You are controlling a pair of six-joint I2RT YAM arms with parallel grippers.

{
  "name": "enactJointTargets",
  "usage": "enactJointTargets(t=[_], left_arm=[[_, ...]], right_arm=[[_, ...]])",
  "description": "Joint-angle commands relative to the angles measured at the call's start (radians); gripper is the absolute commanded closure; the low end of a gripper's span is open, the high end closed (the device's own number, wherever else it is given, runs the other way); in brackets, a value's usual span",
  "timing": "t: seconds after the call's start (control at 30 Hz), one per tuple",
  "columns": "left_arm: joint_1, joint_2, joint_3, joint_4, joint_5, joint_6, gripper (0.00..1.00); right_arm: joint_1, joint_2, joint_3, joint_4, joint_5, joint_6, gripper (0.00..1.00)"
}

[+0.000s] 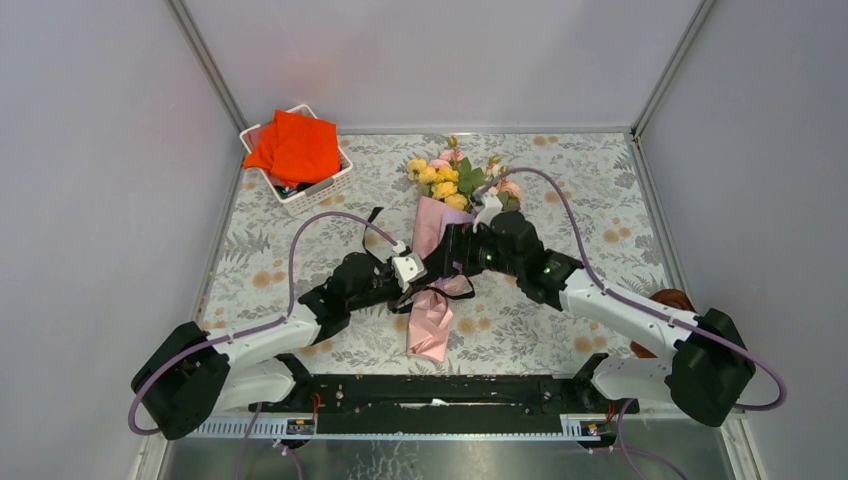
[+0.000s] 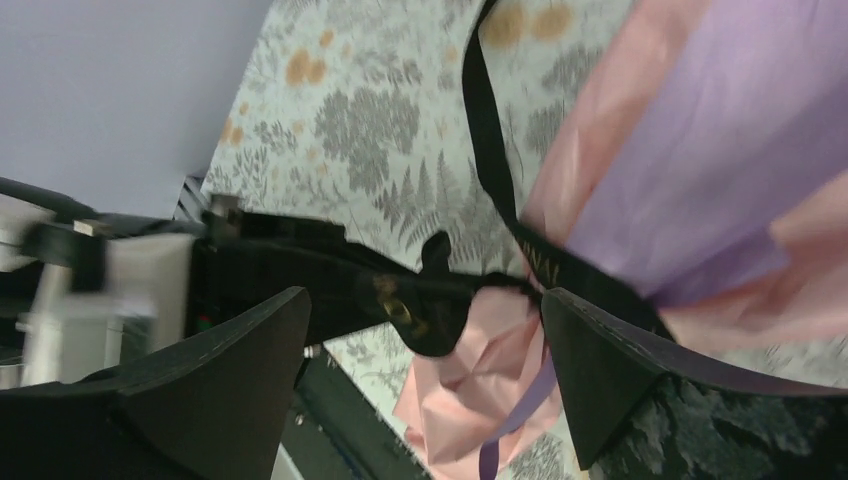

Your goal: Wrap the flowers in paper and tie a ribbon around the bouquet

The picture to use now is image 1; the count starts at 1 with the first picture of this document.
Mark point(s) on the pink white rose stems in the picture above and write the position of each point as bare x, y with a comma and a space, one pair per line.
490, 178

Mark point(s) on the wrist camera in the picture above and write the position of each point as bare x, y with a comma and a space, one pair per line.
407, 269
488, 206

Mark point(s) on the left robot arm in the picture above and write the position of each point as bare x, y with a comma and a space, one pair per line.
195, 373

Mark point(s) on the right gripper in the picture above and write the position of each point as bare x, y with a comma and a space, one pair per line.
458, 247

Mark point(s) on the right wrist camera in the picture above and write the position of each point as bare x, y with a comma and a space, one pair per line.
488, 206

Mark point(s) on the white plastic basket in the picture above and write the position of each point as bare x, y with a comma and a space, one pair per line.
299, 199

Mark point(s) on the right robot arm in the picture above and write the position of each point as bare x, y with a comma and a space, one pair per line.
696, 362

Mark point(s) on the pink flower stem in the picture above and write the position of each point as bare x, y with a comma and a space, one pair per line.
450, 157

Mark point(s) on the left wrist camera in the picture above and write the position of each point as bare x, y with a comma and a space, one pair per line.
407, 269

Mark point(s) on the floral table cloth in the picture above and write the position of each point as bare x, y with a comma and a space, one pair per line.
579, 190

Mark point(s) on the yellow flower stem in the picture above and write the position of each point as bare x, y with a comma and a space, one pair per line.
438, 180

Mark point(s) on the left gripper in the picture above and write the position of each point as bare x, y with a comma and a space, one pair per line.
399, 293

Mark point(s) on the orange cloth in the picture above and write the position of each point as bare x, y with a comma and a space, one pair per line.
296, 149

